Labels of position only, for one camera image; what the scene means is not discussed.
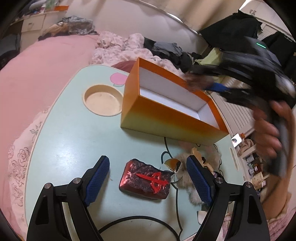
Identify tan fluffy pompom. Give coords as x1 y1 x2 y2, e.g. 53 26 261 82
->
184 73 214 91

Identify beige doll figure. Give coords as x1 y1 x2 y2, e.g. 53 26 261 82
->
191 148 214 173

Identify person's right hand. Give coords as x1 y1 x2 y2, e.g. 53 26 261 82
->
253 100 296 172

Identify light green cloth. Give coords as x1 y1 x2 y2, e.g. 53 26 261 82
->
195 48 223 66

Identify hanging black clothes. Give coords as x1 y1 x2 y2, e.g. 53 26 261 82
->
200 11 295 65

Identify pile of dark clothes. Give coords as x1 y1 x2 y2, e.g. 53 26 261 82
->
144 38 203 73

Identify orange gradient cardboard box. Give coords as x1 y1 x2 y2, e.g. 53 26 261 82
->
120 58 229 146

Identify white grey fluffy pompom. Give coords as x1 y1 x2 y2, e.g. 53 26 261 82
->
172 151 219 206

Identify dark red pillow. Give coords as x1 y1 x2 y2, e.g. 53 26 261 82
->
112 60 135 73

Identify mint green lap table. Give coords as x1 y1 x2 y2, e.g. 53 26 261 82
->
25 65 244 240

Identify pink floral blanket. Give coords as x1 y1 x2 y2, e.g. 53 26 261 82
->
90 31 184 77

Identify patterned clothes pile on bed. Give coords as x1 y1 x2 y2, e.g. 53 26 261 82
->
38 16 97 41

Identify white desk with drawers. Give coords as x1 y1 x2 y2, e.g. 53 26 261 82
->
10 5 69 33

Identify black cable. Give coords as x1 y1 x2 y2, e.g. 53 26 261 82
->
97 215 183 241

